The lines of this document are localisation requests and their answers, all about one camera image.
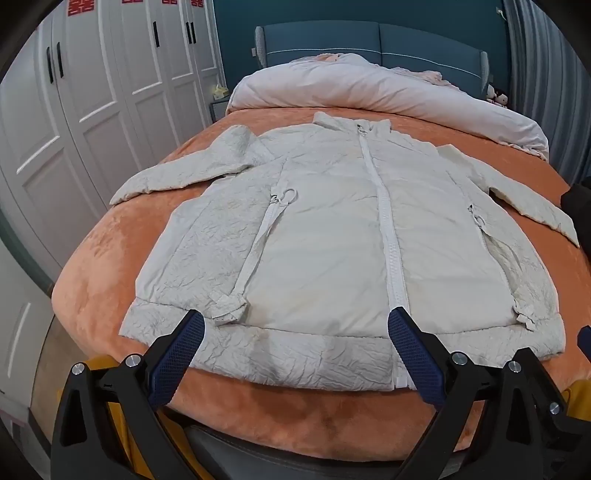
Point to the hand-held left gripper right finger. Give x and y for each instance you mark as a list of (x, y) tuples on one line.
[(415, 357)]

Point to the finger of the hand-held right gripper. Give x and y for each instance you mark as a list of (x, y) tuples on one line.
[(585, 342)]

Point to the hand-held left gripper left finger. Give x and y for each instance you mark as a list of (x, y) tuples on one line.
[(178, 355)]

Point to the white padded jacket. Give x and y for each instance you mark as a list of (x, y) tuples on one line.
[(332, 217)]

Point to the person's yellow clothing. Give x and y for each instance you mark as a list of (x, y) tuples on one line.
[(121, 429)]

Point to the orange fleece blanket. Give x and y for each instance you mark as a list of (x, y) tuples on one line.
[(138, 240)]

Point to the dark cloth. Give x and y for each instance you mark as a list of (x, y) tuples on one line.
[(575, 201)]

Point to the blue nightstand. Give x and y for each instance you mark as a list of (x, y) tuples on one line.
[(219, 110)]

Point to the white wardrobe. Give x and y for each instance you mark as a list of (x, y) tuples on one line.
[(92, 115)]

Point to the small plush toy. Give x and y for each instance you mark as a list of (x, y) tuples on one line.
[(496, 96)]

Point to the yellow tissue box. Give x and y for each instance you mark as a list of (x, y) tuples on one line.
[(219, 91)]

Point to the pale pink duvet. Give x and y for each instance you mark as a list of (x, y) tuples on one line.
[(369, 87)]

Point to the grey curtain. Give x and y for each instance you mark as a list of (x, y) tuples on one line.
[(549, 69)]

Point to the blue upholstered headboard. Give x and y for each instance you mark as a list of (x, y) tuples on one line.
[(323, 39)]

